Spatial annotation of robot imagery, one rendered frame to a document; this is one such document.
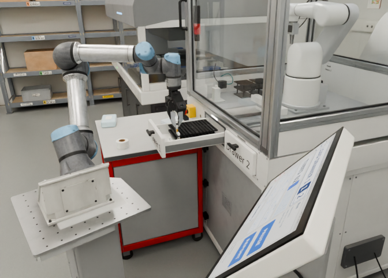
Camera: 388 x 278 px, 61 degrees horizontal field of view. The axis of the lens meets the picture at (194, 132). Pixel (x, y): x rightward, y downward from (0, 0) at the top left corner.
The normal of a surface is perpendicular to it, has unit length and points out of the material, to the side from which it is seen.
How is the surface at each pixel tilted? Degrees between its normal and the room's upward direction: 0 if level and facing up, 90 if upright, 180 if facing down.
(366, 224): 90
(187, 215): 90
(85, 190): 90
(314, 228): 40
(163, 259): 0
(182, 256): 0
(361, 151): 90
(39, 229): 0
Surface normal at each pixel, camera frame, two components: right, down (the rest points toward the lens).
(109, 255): 0.59, 0.29
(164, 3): 0.34, 0.35
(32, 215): -0.02, -0.92
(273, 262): -0.49, 0.34
